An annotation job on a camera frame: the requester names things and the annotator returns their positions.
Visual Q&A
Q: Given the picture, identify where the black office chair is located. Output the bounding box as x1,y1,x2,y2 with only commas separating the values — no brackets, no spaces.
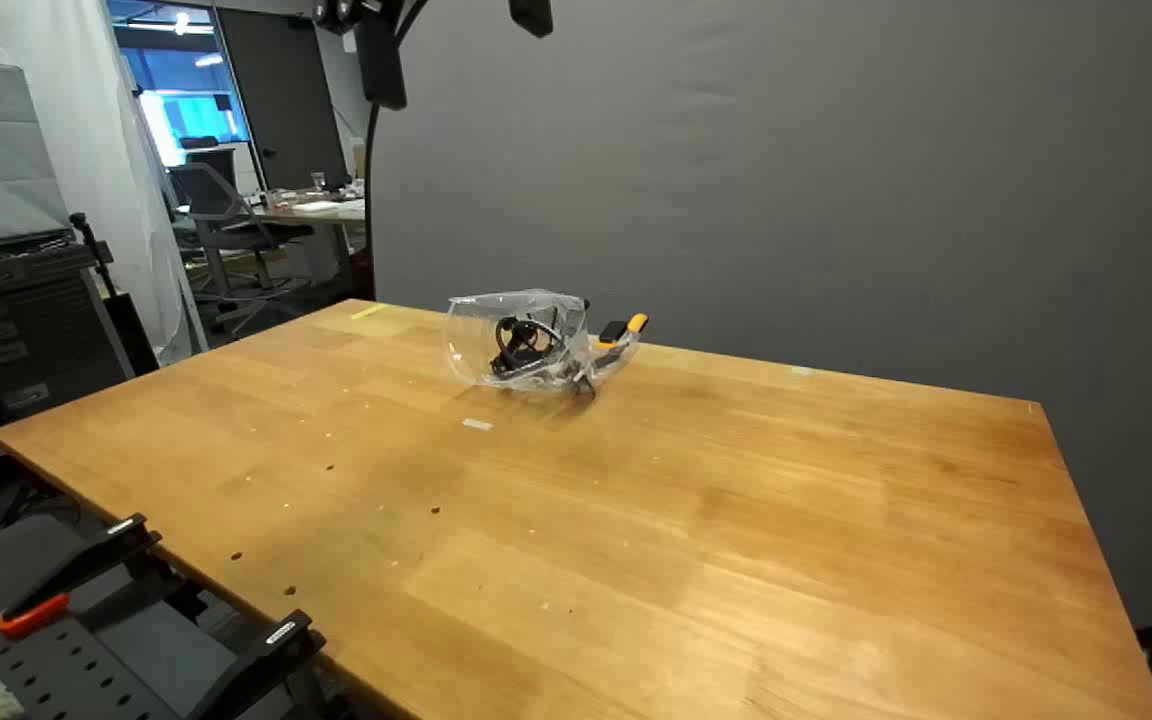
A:
162,157,320,341

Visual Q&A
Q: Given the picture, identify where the cluttered background desk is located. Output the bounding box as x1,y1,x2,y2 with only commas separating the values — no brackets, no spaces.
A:
253,182,373,228

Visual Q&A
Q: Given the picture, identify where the black perforated base board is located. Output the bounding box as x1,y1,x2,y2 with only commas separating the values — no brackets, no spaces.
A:
0,514,338,720

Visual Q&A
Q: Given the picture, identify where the white curtain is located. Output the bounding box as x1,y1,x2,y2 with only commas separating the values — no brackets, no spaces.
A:
0,0,213,369

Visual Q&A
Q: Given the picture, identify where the black equipment case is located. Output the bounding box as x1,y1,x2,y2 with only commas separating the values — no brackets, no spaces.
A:
0,228,142,472

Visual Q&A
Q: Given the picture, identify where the blue computer monitor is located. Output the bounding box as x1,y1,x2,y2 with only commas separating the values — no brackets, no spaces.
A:
150,87,254,157

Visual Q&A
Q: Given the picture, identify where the clear crumpled plastic container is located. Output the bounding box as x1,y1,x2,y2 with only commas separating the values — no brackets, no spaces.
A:
445,284,640,404

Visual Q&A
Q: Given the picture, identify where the grey backdrop cloth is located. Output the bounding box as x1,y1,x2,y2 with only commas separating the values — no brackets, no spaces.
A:
366,0,1152,631

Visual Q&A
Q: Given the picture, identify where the yellow and black clamp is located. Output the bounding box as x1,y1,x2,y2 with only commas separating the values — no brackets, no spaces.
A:
597,310,653,348

